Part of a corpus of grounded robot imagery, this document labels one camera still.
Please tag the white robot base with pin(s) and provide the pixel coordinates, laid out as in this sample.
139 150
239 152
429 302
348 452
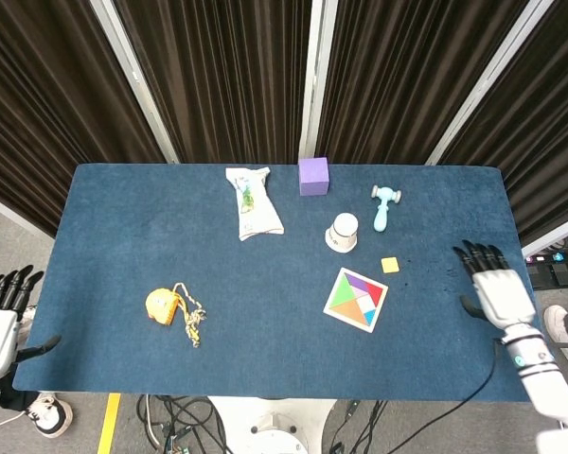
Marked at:
272 425

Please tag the white and black sneaker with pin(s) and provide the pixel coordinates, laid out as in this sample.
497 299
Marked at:
49 416

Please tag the colourful tangram puzzle board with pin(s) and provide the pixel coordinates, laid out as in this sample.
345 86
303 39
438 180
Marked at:
356 300

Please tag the blue table mat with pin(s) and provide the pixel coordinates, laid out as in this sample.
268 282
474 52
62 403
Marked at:
246 284

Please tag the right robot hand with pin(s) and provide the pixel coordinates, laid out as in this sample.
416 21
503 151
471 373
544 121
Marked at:
499 293

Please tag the grey metal frame post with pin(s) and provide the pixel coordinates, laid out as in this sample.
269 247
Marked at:
317 80
135 80
490 80

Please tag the light blue toy hammer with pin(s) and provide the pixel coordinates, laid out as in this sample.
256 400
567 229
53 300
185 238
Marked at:
384 208

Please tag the small yellow square tile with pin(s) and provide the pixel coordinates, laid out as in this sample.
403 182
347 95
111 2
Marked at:
390 265

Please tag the yellow floor tape strip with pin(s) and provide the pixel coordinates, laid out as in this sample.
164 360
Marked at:
109 423

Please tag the purple foam cube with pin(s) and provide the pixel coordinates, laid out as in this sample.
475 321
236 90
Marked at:
314 177

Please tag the dark brown pleated curtain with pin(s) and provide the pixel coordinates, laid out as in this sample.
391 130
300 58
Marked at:
407 80
52 109
544 142
222 80

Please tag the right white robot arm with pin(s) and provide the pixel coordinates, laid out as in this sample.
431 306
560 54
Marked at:
544 378

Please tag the white snack bag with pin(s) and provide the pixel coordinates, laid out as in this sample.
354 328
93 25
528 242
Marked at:
254 204

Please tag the white paper cup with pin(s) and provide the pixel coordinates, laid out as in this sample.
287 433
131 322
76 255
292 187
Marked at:
342 233

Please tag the black trouser leg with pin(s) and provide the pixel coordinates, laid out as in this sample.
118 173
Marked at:
16 397

